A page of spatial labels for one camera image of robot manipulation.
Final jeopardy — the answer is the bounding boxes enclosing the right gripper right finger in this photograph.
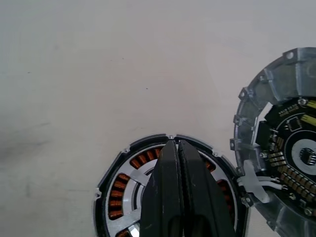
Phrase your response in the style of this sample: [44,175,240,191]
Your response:
[177,140,236,237]

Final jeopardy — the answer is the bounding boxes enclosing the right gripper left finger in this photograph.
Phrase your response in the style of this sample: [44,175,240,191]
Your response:
[139,139,185,237]

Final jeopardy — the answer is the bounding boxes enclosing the silver rotor disc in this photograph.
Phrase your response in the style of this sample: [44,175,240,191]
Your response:
[105,144,239,237]

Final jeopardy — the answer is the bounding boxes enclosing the motor stator housing copper coils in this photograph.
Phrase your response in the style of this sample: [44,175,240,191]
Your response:
[92,133,250,237]

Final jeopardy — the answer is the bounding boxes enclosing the grey motor cover circuit board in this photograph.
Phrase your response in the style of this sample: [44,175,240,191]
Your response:
[229,46,316,234]

